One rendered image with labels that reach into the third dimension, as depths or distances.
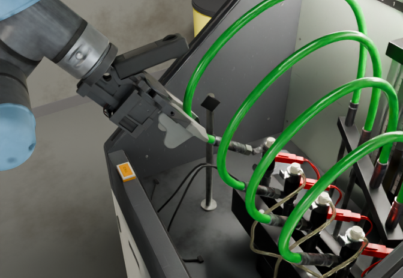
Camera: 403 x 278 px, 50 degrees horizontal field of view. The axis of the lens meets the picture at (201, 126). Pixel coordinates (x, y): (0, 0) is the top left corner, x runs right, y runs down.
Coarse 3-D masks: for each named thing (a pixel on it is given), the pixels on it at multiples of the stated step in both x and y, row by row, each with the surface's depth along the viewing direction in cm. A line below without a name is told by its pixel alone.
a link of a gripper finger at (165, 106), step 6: (156, 96) 63; (162, 96) 65; (162, 102) 64; (168, 102) 64; (162, 108) 64; (168, 108) 64; (174, 108) 64; (168, 114) 64; (174, 114) 65; (180, 114) 65; (180, 120) 66; (186, 120) 66; (186, 126) 66
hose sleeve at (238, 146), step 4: (216, 136) 76; (216, 140) 76; (220, 140) 76; (212, 144) 76; (216, 144) 76; (232, 144) 78; (236, 144) 79; (240, 144) 80; (228, 148) 78; (232, 148) 79; (236, 148) 79; (240, 148) 80; (244, 148) 80; (236, 152) 80; (240, 152) 80
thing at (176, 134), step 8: (160, 112) 66; (184, 112) 68; (160, 120) 67; (168, 120) 67; (192, 120) 67; (168, 128) 67; (176, 128) 67; (184, 128) 67; (192, 128) 67; (200, 128) 68; (168, 136) 68; (176, 136) 68; (184, 136) 68; (192, 136) 68; (200, 136) 68; (168, 144) 68; (176, 144) 68
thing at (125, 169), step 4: (124, 164) 103; (120, 168) 101; (124, 168) 101; (128, 168) 101; (124, 172) 100; (128, 172) 100; (132, 172) 100; (124, 176) 99; (124, 180) 99; (128, 180) 100
